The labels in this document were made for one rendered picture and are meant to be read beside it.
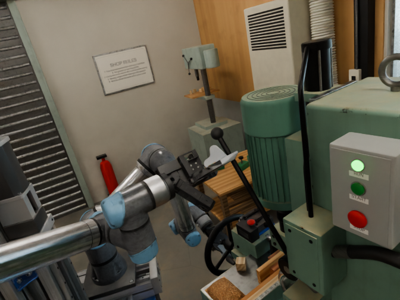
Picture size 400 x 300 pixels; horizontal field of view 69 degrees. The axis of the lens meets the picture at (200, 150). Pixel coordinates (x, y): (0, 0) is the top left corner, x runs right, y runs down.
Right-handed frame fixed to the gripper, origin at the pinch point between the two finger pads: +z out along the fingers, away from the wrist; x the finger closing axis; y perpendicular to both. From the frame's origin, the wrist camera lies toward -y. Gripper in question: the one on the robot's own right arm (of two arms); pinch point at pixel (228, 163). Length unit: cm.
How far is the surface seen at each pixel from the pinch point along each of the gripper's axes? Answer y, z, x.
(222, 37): 155, 177, 157
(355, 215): -21.3, -5.7, -34.0
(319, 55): 6.4, 10.3, -34.7
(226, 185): 6, 73, 138
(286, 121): 0.1, 7.9, -19.7
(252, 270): -32.7, 3.0, 27.9
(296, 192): -15.5, 5.4, -11.5
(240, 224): -17.9, 8.9, 29.3
